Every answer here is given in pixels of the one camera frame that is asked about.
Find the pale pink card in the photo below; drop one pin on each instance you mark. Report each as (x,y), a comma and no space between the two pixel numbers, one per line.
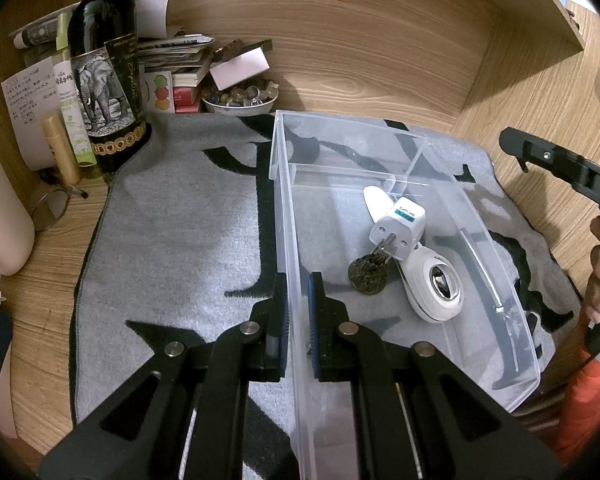
(240,67)

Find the white bowl of stones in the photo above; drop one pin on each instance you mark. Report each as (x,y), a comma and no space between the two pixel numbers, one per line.
(240,107)

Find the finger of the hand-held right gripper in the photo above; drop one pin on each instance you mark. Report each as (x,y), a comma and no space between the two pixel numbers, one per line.
(545,155)

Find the slim green label bottle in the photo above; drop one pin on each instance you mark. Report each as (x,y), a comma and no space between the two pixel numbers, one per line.
(72,110)

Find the white plug adapter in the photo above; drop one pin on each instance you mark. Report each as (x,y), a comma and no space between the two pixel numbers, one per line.
(397,225)

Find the rolled newspaper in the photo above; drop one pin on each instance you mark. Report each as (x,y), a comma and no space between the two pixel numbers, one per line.
(40,32)

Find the stack of books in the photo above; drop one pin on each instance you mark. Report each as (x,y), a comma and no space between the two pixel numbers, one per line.
(180,80)

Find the white paper sheet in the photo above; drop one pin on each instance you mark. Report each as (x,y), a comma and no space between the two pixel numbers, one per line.
(152,15)

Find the yellow tube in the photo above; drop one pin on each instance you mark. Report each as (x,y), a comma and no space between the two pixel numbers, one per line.
(60,150)

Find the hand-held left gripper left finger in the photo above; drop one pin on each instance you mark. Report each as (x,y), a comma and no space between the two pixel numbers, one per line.
(282,325)

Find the clear plastic bin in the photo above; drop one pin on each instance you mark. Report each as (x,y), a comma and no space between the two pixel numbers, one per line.
(430,360)

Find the white handwritten paper note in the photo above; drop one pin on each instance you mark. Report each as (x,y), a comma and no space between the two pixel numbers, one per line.
(25,105)

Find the dark wine bottle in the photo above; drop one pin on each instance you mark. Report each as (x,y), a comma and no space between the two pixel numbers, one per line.
(105,60)

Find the dark round pinecone ornament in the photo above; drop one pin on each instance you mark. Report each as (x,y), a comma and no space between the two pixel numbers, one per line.
(367,274)

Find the grey printed mat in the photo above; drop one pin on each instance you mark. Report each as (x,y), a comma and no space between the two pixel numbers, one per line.
(180,260)

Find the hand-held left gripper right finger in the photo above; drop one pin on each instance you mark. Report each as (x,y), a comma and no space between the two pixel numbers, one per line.
(314,325)

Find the white card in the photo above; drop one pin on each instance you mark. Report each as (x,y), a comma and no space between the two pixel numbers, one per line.
(7,385)

